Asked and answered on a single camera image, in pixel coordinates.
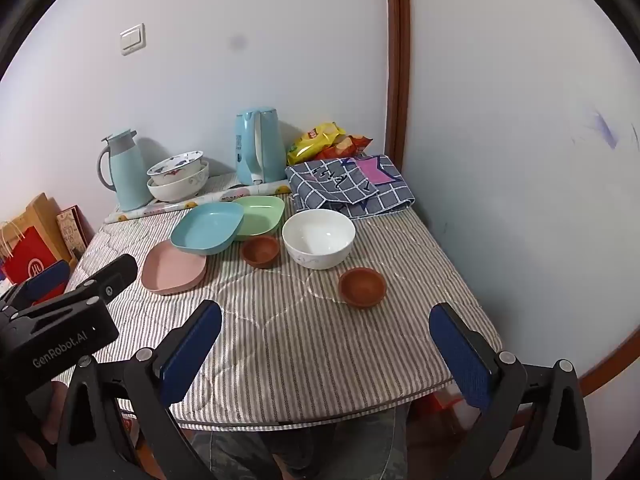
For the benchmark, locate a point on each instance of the blue and red patterned bowl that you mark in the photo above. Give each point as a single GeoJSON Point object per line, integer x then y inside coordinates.
{"type": "Point", "coordinates": [175, 171]}

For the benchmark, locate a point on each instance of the patterned red-edged book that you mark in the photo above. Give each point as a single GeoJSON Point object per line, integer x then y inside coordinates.
{"type": "Point", "coordinates": [72, 235]}

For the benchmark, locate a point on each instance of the light blue thermos jug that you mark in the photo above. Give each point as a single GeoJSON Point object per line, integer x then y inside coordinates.
{"type": "Point", "coordinates": [127, 175]}

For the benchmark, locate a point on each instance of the small brown bowl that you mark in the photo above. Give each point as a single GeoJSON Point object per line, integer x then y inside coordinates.
{"type": "Point", "coordinates": [260, 252]}

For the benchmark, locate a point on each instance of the yellow chip bag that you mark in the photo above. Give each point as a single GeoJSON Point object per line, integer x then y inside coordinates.
{"type": "Point", "coordinates": [312, 142]}

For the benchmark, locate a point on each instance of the floral plastic sheet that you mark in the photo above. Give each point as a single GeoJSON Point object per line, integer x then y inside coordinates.
{"type": "Point", "coordinates": [170, 208]}

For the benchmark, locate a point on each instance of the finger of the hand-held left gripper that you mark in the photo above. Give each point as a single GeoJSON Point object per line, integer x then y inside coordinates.
{"type": "Point", "coordinates": [112, 275]}
{"type": "Point", "coordinates": [47, 280]}

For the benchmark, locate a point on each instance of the small orange-brown saucer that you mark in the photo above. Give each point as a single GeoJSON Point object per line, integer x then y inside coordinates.
{"type": "Point", "coordinates": [362, 287]}

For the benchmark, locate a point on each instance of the blue plate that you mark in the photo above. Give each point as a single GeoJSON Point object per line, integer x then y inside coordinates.
{"type": "Point", "coordinates": [205, 230]}

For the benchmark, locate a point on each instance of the brown wooden baseboard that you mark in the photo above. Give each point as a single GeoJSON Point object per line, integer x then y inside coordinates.
{"type": "Point", "coordinates": [615, 355]}

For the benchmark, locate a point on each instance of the grey striped quilted blanket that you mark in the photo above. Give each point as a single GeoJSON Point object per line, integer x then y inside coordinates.
{"type": "Point", "coordinates": [300, 350]}

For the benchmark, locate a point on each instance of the red chip bag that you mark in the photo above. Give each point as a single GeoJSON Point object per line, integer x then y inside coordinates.
{"type": "Point", "coordinates": [346, 147]}

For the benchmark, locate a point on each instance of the brown paper bag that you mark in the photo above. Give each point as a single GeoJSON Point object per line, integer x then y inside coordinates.
{"type": "Point", "coordinates": [42, 212]}

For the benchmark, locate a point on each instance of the brown wooden door frame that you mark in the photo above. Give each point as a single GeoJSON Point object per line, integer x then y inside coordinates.
{"type": "Point", "coordinates": [397, 60]}

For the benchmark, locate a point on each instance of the pink plate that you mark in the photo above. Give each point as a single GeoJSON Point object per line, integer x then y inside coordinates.
{"type": "Point", "coordinates": [170, 270]}

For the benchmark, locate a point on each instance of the white round plate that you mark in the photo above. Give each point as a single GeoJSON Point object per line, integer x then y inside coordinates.
{"type": "Point", "coordinates": [317, 240]}

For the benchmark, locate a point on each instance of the light blue electric kettle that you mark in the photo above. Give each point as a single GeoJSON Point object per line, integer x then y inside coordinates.
{"type": "Point", "coordinates": [267, 150]}

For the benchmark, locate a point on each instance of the grey checked cloth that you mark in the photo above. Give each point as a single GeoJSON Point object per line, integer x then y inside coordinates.
{"type": "Point", "coordinates": [340, 190]}

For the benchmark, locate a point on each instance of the white bowl with grey scrolls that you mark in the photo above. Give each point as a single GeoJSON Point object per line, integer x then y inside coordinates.
{"type": "Point", "coordinates": [175, 193]}

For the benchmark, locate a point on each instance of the white wall switch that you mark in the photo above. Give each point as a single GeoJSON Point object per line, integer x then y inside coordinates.
{"type": "Point", "coordinates": [133, 40]}

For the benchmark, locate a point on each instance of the red paper bag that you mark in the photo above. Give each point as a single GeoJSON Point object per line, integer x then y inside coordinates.
{"type": "Point", "coordinates": [30, 260]}

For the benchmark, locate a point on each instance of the green plate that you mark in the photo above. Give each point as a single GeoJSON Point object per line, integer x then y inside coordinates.
{"type": "Point", "coordinates": [262, 215]}

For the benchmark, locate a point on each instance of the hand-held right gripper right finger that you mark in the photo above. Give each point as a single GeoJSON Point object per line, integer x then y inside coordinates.
{"type": "Point", "coordinates": [462, 355]}

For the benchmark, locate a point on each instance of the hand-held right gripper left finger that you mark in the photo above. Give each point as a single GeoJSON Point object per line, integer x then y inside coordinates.
{"type": "Point", "coordinates": [192, 345]}

